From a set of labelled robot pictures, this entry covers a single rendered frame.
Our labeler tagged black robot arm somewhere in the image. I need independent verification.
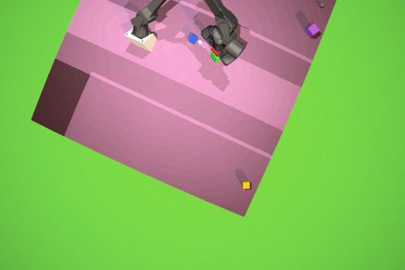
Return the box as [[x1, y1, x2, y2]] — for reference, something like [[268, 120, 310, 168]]
[[130, 0, 246, 59]]

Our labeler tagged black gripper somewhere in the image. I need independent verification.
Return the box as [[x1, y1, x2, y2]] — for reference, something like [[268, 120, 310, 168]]
[[201, 25, 235, 66]]

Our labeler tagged blue cube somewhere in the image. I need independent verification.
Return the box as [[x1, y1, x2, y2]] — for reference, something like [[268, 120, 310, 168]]
[[188, 34, 197, 44]]

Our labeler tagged purple cube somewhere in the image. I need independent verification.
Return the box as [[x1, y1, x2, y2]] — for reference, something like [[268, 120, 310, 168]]
[[305, 24, 320, 38]]

